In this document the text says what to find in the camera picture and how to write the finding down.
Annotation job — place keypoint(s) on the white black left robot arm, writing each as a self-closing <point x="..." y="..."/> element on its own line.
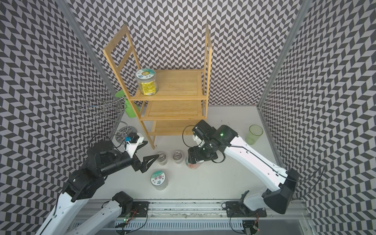
<point x="102" y="160"/>

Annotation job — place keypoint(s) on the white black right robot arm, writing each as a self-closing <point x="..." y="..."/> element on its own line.
<point x="280" y="183"/>

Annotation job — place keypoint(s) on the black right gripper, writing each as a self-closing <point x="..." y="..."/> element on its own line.
<point x="199" y="156"/>

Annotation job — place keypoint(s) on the green spray bottle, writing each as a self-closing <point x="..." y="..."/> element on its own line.
<point x="127" y="106"/>

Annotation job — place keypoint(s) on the jar with pink flower lid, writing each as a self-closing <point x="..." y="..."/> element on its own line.
<point x="159" y="180"/>

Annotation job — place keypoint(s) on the small foil-lid cup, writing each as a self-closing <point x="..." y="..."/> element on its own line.
<point x="162" y="159"/>
<point x="178" y="156"/>

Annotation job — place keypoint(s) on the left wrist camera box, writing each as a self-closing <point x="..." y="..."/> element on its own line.
<point x="133" y="140"/>

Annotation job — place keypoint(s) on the jar with strawberry lid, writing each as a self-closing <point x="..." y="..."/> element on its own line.
<point x="193" y="166"/>

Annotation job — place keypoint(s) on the bamboo three-tier shelf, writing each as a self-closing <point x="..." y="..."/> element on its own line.
<point x="182" y="98"/>

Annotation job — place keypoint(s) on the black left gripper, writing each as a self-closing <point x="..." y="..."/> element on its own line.
<point x="144" y="166"/>

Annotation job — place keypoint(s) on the chrome wire cup rack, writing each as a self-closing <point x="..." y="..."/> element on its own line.
<point x="107" y="108"/>

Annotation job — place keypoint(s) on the small foil-lid cup middle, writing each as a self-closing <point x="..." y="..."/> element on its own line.
<point x="178" y="156"/>

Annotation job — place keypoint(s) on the sunflower seed jar yellow label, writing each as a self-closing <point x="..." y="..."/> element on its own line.
<point x="147" y="83"/>

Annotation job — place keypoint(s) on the green translucent plastic cup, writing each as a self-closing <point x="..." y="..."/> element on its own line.
<point x="255" y="132"/>

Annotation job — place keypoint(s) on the small foil-lid cup left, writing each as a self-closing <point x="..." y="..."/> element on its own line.
<point x="162" y="159"/>

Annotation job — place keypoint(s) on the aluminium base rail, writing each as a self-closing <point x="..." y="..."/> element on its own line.
<point x="201" y="215"/>

